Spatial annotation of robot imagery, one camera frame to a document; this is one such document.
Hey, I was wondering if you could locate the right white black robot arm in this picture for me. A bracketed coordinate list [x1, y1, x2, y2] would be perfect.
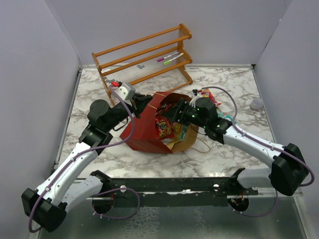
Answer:
[163, 98, 310, 196]

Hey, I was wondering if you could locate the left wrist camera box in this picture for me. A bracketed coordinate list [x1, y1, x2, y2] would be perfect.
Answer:
[111, 81, 136, 101]

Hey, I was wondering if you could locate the red fruit candy snack bag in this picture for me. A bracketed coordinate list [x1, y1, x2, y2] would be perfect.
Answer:
[201, 89, 221, 106]

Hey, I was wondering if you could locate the gold foil snack bag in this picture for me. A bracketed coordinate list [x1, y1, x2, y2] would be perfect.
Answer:
[172, 122, 188, 143]

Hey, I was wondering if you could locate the green cap marker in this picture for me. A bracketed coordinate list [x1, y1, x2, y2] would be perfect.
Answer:
[163, 52, 184, 65]

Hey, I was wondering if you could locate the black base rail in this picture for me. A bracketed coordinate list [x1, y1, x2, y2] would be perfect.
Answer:
[91, 170, 258, 208]

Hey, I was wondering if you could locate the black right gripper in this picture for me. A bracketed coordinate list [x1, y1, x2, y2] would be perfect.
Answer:
[162, 98, 208, 129]

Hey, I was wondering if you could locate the red noodle snack bag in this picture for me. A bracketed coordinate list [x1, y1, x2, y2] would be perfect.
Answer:
[155, 116, 174, 139]

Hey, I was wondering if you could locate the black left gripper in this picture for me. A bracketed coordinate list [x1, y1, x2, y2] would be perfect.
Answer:
[105, 93, 153, 131]

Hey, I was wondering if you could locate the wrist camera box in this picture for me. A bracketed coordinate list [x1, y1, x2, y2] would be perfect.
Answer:
[111, 81, 136, 101]
[190, 89, 202, 105]

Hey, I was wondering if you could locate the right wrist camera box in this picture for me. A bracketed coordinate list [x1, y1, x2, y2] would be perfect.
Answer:
[190, 89, 202, 105]

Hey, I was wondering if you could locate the grey staple strips lower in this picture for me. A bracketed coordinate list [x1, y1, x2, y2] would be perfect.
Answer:
[104, 77, 116, 84]

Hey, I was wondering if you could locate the small clear plastic cup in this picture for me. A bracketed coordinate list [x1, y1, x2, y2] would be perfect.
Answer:
[250, 98, 263, 111]

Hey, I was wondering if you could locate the orange wooden shelf rack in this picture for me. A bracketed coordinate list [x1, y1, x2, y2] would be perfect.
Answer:
[92, 23, 193, 103]

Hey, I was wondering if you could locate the red brown paper bag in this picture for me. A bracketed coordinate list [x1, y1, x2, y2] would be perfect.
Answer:
[126, 92, 198, 154]

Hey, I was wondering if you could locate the purple cap marker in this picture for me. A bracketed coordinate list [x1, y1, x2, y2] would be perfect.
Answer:
[157, 52, 179, 62]

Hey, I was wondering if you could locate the teal snack bag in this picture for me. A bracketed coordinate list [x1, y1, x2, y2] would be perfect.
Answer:
[217, 109, 233, 121]

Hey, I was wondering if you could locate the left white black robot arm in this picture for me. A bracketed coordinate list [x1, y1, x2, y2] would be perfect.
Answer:
[21, 93, 152, 233]

